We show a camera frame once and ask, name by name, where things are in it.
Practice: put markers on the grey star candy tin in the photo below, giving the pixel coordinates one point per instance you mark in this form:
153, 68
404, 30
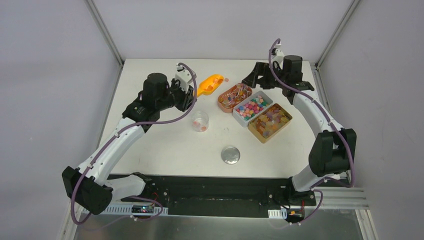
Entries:
251, 107

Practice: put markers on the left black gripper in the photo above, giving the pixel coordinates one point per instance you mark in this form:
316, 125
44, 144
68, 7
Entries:
188, 98

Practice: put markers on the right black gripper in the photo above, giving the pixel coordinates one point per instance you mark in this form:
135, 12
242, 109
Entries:
261, 69

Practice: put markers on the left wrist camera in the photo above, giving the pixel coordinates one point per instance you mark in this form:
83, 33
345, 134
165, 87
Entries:
184, 77

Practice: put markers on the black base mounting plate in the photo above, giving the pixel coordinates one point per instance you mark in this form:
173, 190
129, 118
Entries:
239, 197

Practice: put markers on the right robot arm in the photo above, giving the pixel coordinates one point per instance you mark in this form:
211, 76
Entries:
333, 150

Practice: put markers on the pink oval lollipop tin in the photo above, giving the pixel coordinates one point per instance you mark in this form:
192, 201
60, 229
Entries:
233, 96

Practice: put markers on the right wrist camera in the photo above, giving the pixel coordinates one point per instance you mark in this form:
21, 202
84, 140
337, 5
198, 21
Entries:
277, 55

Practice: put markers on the orange plastic scoop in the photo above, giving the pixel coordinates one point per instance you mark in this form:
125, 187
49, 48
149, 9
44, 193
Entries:
210, 84

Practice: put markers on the clear plastic jar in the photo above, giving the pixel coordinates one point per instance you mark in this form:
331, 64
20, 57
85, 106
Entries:
200, 121

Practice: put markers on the silver round jar lid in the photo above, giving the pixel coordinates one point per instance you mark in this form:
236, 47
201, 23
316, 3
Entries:
230, 155

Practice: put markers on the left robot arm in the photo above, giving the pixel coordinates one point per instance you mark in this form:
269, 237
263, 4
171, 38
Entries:
88, 184

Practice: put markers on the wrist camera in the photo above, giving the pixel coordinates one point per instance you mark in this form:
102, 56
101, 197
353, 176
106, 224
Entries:
184, 77
277, 55

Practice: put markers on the yellow gummy candy tin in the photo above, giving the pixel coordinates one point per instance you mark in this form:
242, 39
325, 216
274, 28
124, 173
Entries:
267, 124

